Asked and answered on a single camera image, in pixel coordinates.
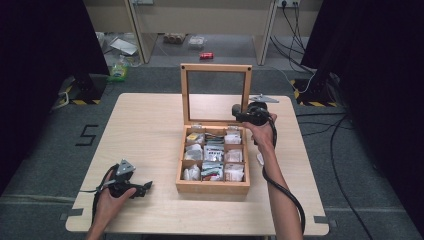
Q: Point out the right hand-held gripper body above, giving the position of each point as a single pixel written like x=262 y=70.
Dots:
x=256 y=115

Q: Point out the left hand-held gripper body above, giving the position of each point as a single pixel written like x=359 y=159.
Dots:
x=120 y=185

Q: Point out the wooden compartment box with lid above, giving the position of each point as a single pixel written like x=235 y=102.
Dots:
x=213 y=188

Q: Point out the person's right hand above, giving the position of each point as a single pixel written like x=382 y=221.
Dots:
x=263 y=135

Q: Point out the person's left hand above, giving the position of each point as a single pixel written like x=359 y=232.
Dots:
x=106 y=208

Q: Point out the single white sachet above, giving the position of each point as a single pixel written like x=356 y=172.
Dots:
x=260 y=159

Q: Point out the group of small tea sachets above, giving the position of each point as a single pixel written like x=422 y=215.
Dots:
x=213 y=153

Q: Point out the red can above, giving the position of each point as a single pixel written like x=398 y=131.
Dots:
x=206 y=55

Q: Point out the black stand base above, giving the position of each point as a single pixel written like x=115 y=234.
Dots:
x=87 y=88
x=315 y=91

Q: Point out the clear plastic container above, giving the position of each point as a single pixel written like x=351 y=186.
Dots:
x=196 y=41

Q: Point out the cardboard egg tray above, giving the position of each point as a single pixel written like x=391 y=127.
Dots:
x=174 y=38

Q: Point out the green plastic bottle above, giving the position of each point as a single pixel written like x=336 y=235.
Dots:
x=118 y=71

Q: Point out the black curtain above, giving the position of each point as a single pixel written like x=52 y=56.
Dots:
x=376 y=73
x=36 y=66

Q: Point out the white paper sheets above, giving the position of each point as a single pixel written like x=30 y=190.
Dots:
x=123 y=46

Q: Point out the wall power socket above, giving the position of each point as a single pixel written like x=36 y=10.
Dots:
x=288 y=3

